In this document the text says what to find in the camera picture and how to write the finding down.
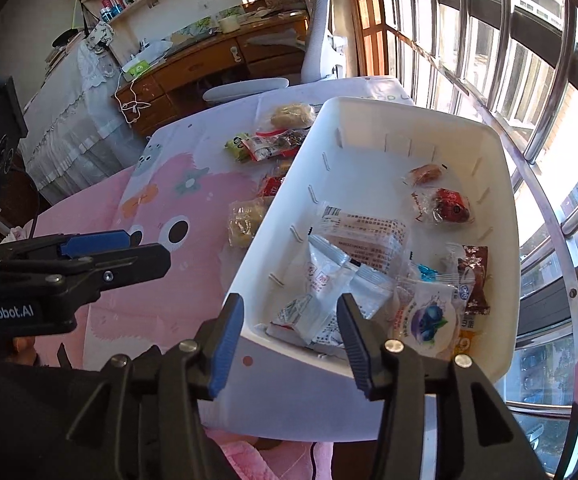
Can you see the green yellow snack packet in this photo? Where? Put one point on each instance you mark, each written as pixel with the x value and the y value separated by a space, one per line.
pixel 236 147

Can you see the blue foil snack packet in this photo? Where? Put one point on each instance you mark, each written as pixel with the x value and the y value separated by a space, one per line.
pixel 426 272

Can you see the pink monster printed tablecloth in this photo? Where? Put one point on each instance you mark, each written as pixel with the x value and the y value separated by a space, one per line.
pixel 194 260

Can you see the white blueberry snack packet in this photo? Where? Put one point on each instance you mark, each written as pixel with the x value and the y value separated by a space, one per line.
pixel 424 320

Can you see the floral fabric pouch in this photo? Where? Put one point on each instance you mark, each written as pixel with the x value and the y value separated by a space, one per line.
pixel 101 35

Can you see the metal window grille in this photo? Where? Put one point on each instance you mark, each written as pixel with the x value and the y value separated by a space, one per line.
pixel 575 290

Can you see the white red-print packet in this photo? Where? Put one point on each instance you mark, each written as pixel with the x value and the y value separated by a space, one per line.
pixel 296 317

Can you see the grey white snack packet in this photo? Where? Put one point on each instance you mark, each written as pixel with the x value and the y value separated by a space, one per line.
pixel 339 275

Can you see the dark red snowflake packet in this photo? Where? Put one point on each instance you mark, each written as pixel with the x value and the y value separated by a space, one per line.
pixel 474 280

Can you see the white text-printed packet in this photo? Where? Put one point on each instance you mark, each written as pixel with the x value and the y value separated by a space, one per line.
pixel 369 232

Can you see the person's dark clothing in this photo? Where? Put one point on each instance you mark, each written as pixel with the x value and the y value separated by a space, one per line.
pixel 19 410

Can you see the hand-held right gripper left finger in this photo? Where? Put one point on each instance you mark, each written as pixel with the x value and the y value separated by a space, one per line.
pixel 224 350

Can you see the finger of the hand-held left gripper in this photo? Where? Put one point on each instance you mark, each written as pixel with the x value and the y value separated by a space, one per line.
pixel 139 262
pixel 94 242

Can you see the clear red-trim seaweed packet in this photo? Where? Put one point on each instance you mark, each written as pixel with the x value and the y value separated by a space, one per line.
pixel 274 144

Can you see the cream cup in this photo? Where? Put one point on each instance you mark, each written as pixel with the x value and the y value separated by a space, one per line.
pixel 228 25

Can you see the small orange pastry packet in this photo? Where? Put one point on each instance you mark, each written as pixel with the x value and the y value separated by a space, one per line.
pixel 426 175

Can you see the clear bag of yellow puffs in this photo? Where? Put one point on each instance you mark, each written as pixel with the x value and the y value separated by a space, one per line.
pixel 244 222

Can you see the wooden desk with drawers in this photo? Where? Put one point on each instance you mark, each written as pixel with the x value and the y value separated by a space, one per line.
pixel 194 65

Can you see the white grey office chair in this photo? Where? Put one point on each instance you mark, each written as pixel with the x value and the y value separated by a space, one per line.
pixel 249 87

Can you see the orange snack packet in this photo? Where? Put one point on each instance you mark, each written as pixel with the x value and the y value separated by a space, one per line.
pixel 469 342

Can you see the white lace furniture cover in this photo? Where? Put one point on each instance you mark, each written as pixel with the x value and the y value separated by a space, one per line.
pixel 69 125

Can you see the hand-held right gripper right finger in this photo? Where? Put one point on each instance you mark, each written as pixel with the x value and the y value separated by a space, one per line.
pixel 356 355

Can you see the white plastic basket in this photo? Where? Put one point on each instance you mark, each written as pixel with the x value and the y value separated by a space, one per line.
pixel 379 170

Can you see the red clear packet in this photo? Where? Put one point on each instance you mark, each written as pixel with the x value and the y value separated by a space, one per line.
pixel 451 206

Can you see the red cracker packet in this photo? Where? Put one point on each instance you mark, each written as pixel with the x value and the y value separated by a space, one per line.
pixel 270 186

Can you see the green white tissue box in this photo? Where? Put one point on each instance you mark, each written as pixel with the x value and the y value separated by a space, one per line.
pixel 136 69

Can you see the clear rice puff bar packet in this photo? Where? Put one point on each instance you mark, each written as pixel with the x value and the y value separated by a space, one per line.
pixel 291 115

